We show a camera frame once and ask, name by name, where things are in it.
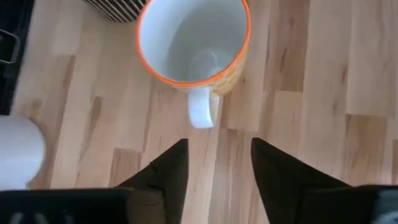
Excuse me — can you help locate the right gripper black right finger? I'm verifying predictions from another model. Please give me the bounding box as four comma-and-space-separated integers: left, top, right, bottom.
251, 137, 351, 224

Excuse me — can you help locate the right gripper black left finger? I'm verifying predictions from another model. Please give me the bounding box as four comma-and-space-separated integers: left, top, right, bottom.
116, 138, 190, 224

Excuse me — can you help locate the yellow dot patterned mug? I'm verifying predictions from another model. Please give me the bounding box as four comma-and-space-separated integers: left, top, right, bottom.
135, 0, 251, 130

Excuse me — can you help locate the potted plant in striped pot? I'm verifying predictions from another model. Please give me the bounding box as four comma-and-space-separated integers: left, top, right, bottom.
82, 0, 149, 23

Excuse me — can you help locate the black aluminium table frame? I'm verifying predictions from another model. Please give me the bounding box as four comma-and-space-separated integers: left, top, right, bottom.
0, 0, 35, 116

